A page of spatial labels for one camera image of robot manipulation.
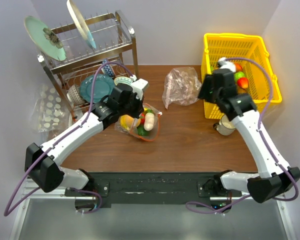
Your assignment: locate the red toy tomato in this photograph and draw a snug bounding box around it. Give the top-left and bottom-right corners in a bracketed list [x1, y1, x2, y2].
[139, 112, 146, 125]

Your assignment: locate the white toy food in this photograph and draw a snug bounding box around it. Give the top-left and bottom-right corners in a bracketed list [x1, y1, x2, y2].
[143, 112, 155, 132]

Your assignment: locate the clear zip top bag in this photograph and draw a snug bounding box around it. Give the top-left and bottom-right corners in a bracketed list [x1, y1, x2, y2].
[114, 103, 162, 142]

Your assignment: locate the dark green toy lime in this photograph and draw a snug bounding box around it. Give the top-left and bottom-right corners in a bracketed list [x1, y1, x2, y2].
[137, 125, 150, 137]

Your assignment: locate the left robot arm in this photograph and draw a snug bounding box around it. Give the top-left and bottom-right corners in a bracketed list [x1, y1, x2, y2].
[24, 79, 148, 196]

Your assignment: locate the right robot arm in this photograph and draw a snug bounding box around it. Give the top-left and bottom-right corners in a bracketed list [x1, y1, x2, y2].
[198, 68, 300, 203]

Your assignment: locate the crumpled pink printed bag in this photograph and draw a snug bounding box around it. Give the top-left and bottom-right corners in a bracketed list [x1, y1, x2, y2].
[162, 67, 202, 109]

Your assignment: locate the polka dot plastic bag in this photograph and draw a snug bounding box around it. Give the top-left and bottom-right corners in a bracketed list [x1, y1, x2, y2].
[30, 84, 84, 145]

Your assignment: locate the brown toy kiwi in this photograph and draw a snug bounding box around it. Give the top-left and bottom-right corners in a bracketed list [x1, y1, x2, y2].
[237, 87, 248, 94]

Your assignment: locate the yellow inside patterned bowl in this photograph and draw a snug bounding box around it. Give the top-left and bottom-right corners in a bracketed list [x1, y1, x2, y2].
[114, 76, 133, 86]

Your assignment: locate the light green toy apple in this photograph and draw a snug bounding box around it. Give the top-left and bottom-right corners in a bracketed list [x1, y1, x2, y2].
[234, 71, 246, 81]

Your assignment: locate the teal scalloped plate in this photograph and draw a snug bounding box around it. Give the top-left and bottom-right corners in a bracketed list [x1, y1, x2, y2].
[79, 74, 115, 103]

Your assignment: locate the blue zigzag bowl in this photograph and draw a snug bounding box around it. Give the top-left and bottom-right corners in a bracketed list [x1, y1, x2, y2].
[101, 58, 116, 79]

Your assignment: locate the white enamel mug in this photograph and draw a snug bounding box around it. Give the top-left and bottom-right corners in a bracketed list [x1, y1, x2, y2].
[213, 115, 236, 136]

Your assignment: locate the yellow plastic basket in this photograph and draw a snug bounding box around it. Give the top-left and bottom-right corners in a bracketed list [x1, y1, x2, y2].
[200, 33, 282, 112]

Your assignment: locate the grey patterned bowl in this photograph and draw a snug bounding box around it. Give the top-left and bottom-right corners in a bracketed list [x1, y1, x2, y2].
[66, 84, 85, 106]

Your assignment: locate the metal dish rack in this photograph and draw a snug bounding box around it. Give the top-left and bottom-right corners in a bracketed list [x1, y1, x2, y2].
[37, 10, 140, 119]

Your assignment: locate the beige and blue plate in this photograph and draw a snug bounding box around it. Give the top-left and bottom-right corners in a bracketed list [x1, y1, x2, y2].
[66, 0, 96, 50]

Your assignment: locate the mint green flower plate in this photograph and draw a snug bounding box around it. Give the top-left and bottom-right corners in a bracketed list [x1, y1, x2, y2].
[24, 16, 67, 62]

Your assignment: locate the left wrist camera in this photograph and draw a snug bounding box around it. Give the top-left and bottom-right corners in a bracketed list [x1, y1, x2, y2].
[130, 78, 149, 100]

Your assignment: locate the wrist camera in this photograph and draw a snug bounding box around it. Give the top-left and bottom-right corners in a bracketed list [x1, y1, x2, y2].
[130, 78, 149, 100]
[217, 57, 237, 73]

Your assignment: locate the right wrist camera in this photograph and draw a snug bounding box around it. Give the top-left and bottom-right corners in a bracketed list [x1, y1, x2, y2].
[217, 57, 237, 73]

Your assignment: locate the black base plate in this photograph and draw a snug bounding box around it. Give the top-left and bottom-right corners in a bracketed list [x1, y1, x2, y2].
[64, 171, 243, 210]

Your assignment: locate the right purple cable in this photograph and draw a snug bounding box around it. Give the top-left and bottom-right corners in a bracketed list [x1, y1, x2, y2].
[185, 57, 300, 215]

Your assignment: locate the purple cable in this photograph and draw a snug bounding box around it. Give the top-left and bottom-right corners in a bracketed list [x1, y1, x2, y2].
[3, 61, 138, 217]
[185, 57, 300, 215]

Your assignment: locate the aluminium frame rail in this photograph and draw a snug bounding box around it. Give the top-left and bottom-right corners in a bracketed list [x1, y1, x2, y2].
[11, 179, 297, 240]

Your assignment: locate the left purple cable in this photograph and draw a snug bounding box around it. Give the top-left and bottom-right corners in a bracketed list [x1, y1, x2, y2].
[3, 61, 138, 217]

